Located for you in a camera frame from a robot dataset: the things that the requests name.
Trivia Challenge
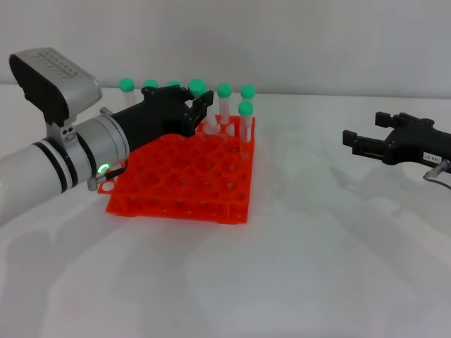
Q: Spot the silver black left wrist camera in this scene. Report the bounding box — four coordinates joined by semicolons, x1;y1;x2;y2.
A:
8;47;104;149

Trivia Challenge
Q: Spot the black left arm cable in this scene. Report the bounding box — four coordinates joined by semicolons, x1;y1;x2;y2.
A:
87;158;128;192

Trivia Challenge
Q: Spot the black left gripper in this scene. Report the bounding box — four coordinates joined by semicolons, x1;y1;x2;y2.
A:
111;84;215;153

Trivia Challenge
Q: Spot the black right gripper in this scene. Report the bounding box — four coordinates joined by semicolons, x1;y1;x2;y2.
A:
342;111;451;166

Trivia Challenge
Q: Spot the orange test tube rack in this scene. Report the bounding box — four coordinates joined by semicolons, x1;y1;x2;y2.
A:
97;115;257;225

